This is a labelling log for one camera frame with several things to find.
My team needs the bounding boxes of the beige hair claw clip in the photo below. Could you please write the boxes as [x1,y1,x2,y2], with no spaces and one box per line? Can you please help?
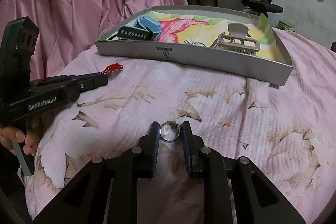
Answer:
[215,23,260,56]

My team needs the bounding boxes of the grey shallow cardboard box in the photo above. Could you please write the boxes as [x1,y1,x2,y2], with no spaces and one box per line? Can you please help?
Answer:
[95,6,293,86]

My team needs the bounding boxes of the colourful cartoon towel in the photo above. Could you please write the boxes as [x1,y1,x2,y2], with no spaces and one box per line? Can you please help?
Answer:
[148,11,284,61]

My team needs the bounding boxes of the red hair clip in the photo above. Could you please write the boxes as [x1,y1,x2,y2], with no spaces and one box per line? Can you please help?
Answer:
[101,63,123,77]

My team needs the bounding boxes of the silver metal ring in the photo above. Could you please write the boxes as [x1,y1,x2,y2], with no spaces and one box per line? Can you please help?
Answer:
[159,121,182,143]

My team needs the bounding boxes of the pink floral bed sheet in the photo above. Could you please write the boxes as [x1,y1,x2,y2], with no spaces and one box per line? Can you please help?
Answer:
[25,30,335,223]

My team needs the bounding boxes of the silver keys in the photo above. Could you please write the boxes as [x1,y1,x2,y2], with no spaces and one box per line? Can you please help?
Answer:
[184,32,226,48]

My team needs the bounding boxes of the green plastic stool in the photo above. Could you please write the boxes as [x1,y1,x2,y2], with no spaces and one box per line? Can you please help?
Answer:
[277,20,295,31]

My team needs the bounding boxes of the blue smart watch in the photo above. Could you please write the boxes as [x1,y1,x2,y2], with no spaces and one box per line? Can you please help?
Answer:
[108,16,162,41]

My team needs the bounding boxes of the person's left hand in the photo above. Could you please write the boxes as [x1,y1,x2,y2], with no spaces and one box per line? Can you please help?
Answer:
[1,114,43,156]

